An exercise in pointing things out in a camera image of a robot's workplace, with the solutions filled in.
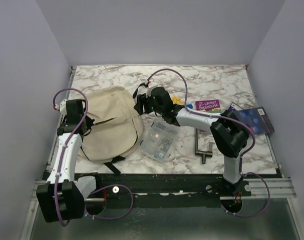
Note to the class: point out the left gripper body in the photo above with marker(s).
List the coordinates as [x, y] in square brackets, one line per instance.
[89, 121]

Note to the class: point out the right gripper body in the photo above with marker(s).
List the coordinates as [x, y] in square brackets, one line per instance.
[149, 106]

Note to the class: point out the yellow banana toy card pack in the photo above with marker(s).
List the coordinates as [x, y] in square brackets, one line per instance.
[177, 100]

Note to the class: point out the cream canvas backpack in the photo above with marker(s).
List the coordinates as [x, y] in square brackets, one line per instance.
[115, 128]

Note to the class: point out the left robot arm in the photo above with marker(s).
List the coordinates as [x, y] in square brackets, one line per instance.
[64, 155]

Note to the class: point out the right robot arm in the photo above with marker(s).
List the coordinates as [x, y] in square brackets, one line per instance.
[230, 135]

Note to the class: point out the clear plastic parts box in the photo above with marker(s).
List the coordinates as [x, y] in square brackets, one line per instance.
[158, 142]

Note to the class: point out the purple treehouse book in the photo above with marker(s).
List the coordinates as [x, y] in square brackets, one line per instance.
[209, 106]

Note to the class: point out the dark blue notebook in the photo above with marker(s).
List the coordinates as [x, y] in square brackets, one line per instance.
[255, 118]

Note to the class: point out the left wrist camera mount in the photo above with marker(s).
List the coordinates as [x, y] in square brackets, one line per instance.
[61, 107]

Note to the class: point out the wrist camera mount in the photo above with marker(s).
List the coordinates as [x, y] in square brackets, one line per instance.
[149, 86]
[61, 107]

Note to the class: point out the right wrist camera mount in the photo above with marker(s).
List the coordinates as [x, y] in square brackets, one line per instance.
[149, 86]

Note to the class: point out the dark metal T-handle tool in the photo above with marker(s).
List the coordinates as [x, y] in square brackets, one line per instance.
[201, 148]

